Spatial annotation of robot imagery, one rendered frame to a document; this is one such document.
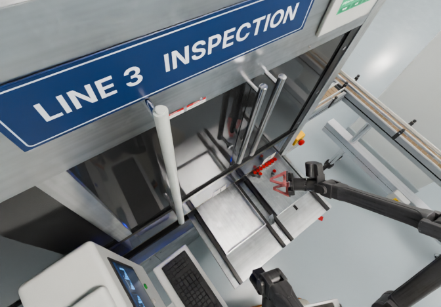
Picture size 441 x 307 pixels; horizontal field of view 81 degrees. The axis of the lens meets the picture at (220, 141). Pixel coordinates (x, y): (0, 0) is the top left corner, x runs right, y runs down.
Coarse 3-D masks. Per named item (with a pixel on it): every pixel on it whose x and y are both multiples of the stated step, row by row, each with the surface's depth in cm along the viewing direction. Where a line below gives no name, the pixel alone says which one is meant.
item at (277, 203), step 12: (276, 156) 159; (276, 168) 155; (288, 168) 154; (252, 180) 149; (264, 180) 150; (276, 180) 151; (264, 192) 146; (276, 192) 147; (300, 192) 148; (276, 204) 143; (288, 204) 144
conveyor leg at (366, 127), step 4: (368, 124) 188; (364, 128) 193; (368, 128) 190; (360, 132) 197; (364, 132) 195; (352, 136) 208; (356, 136) 202; (360, 136) 200; (352, 140) 208; (356, 140) 206; (340, 152) 225; (344, 152) 223; (336, 156) 232; (340, 156) 229; (332, 160) 238; (336, 160) 236; (332, 164) 244
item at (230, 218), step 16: (224, 192) 144; (240, 192) 143; (208, 208) 139; (224, 208) 140; (240, 208) 140; (208, 224) 135; (224, 224) 135; (240, 224) 136; (256, 224) 137; (224, 240) 131; (240, 240) 132
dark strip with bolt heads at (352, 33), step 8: (352, 32) 81; (344, 40) 82; (344, 48) 86; (336, 56) 88; (328, 72) 96; (320, 80) 98; (320, 88) 104; (312, 96) 106; (304, 112) 117; (296, 120) 121; (296, 128) 130
